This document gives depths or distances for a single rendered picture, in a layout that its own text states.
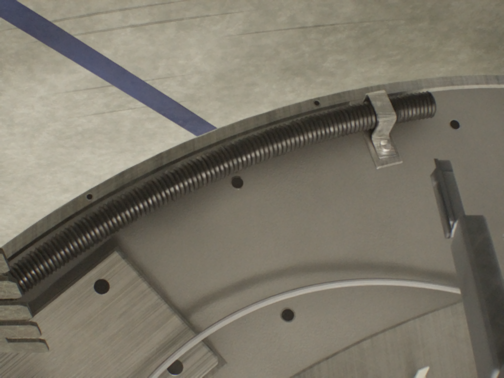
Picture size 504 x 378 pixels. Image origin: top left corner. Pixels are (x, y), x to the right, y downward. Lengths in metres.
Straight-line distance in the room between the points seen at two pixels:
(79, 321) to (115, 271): 0.04
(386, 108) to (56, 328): 0.28
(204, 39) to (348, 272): 0.85
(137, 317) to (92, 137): 1.12
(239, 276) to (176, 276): 0.04
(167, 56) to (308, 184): 0.84
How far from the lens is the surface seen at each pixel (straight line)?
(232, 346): 0.52
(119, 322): 0.50
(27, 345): 0.38
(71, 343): 0.50
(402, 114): 0.59
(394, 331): 0.54
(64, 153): 1.67
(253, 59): 1.41
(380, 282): 0.53
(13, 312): 0.33
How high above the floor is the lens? 0.78
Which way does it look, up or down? 25 degrees down
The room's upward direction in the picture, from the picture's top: 174 degrees clockwise
